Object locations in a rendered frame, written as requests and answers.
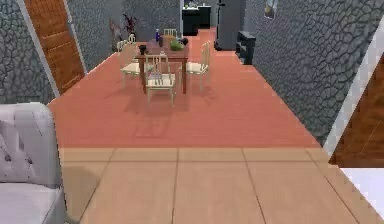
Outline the framed wall picture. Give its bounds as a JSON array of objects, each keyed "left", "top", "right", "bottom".
[{"left": 264, "top": 0, "right": 278, "bottom": 20}]

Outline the dark red house plant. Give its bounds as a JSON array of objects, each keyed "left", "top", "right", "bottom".
[{"left": 122, "top": 13, "right": 138, "bottom": 36}]

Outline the brown wooden dining table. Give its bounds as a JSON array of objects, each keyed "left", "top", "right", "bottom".
[{"left": 134, "top": 39, "right": 190, "bottom": 95}]

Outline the black low shelf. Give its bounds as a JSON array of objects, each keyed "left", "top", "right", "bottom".
[{"left": 235, "top": 30, "right": 257, "bottom": 66}]

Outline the grey fridge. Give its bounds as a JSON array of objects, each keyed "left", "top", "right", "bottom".
[{"left": 214, "top": 0, "right": 247, "bottom": 52}]

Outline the grey tufted sofa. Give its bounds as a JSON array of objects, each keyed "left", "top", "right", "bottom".
[{"left": 0, "top": 102, "right": 69, "bottom": 224}]

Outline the green bowl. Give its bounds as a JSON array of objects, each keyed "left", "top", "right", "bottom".
[{"left": 169, "top": 39, "right": 185, "bottom": 52}]

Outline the black kitchen cupboard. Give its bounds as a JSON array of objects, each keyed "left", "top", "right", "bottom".
[{"left": 181, "top": 5, "right": 212, "bottom": 37}]

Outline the brown wooden room door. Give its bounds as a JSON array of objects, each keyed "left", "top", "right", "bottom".
[
  {"left": 23, "top": 0, "right": 86, "bottom": 95},
  {"left": 328, "top": 54, "right": 384, "bottom": 169}
]

